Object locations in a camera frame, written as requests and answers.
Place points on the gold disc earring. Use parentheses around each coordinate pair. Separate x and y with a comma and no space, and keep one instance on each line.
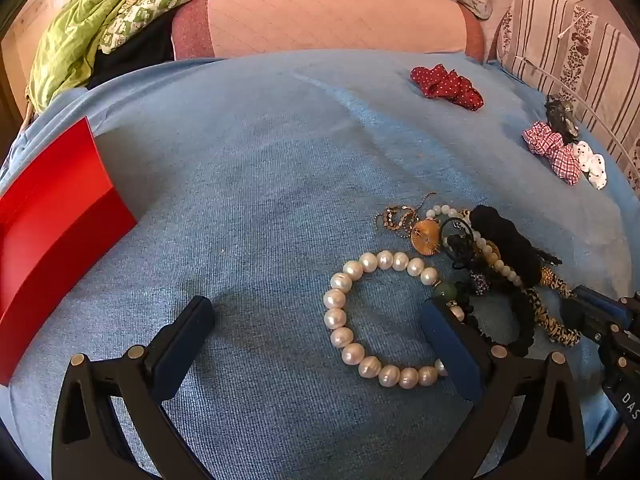
(426,240)
(492,250)

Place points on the leopard print scrunchie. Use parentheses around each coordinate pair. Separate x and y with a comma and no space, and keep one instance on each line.
(552,322)

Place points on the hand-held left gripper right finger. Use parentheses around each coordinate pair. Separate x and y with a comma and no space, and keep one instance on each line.
(450,355)

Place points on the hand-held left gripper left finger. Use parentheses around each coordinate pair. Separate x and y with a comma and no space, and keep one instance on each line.
(182,345)

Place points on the blue blanket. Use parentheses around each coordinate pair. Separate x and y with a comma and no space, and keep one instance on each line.
(260,185)

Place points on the red tray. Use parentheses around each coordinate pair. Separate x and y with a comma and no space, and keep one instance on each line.
(45,240)

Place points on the white dotted scrunchie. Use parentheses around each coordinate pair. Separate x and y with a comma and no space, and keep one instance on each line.
(592,166)

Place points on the red dotted scrunchie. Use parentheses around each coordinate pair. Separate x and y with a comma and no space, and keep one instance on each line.
(445,85)

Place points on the black scrunchie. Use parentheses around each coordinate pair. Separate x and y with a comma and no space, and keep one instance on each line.
(510,240)

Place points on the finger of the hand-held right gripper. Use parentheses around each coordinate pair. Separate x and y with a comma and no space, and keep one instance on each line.
(600,305)
(582,320)

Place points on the black cloth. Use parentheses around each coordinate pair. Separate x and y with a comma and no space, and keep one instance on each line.
(135,57)

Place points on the striped floral pillow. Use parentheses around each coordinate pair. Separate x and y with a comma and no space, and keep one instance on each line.
(550,35)

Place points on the green white patterned blanket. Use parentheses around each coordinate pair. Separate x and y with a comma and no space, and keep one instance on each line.
(150,10)

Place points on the green quilt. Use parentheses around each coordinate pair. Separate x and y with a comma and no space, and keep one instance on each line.
(75,25)

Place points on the black hair clip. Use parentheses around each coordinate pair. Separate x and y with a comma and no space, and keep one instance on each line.
(562,115)

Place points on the pink mattress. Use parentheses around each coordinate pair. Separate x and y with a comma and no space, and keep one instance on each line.
(325,25)

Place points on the red checked scrunchie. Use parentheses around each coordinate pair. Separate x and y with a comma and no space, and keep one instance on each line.
(550,147)

